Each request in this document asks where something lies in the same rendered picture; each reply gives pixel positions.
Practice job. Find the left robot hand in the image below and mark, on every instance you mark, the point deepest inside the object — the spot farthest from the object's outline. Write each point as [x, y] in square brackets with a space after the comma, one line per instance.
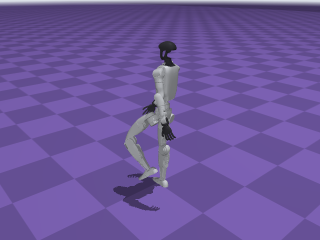
[166, 131]

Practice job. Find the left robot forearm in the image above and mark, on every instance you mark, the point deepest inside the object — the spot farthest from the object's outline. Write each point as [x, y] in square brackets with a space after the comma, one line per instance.
[161, 108]

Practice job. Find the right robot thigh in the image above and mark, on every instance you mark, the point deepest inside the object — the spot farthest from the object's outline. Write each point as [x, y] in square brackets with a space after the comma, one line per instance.
[163, 147]

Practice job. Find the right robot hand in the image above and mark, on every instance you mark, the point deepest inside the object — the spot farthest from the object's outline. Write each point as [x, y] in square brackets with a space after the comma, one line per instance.
[150, 108]

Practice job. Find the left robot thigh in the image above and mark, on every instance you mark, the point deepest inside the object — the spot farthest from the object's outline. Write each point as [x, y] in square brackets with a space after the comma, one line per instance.
[141, 124]

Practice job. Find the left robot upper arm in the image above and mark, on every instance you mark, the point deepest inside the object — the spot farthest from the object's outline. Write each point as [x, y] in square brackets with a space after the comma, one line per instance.
[158, 75]

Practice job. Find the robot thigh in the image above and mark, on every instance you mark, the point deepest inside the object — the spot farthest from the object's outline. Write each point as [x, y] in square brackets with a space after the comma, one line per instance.
[141, 124]
[163, 147]

